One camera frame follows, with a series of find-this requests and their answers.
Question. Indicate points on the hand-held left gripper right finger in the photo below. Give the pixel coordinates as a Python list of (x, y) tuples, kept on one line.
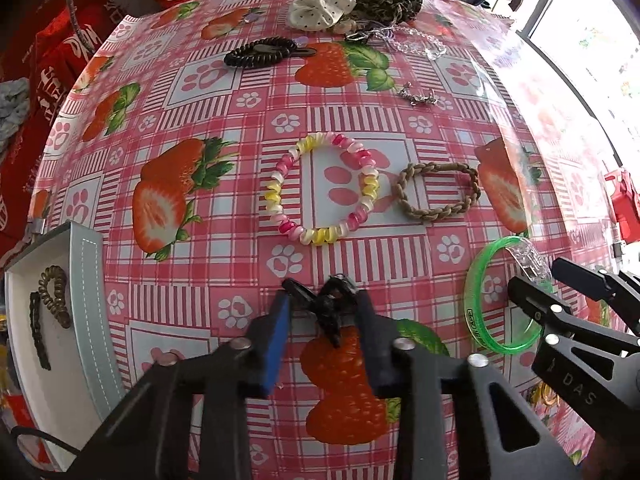
[(374, 350)]

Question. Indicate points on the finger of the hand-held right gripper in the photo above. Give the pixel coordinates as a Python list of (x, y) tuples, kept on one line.
[(542, 312), (600, 285)]

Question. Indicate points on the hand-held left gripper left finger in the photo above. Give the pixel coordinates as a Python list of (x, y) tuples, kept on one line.
[(277, 345)]

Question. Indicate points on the clear plastic hair clip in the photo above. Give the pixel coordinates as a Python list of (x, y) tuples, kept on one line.
[(530, 260)]

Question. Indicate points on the black claw hair clip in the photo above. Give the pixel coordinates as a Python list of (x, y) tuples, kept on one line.
[(327, 310)]

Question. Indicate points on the green plastic bangle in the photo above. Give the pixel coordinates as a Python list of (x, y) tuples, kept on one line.
[(470, 290)]

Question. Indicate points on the grey white jewelry tray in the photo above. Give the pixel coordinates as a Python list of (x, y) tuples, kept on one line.
[(90, 310)]

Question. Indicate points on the metal tablecloth clip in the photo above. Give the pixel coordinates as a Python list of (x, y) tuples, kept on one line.
[(619, 249), (37, 225)]

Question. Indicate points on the red plastic stool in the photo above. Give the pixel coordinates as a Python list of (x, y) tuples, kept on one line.
[(622, 200)]

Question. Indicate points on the strawberry printed pink tablecloth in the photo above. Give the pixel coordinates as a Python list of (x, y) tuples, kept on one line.
[(225, 125)]

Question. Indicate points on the brown flat hair clip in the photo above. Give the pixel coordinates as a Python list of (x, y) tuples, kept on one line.
[(305, 52)]

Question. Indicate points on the white polka dot scrunchie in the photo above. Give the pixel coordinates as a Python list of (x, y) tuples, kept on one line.
[(315, 5)]

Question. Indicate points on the red printed cloth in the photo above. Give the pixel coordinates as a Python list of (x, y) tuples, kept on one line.
[(50, 85)]

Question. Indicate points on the grey knitted cloth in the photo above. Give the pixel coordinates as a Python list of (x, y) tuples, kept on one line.
[(10, 105)]

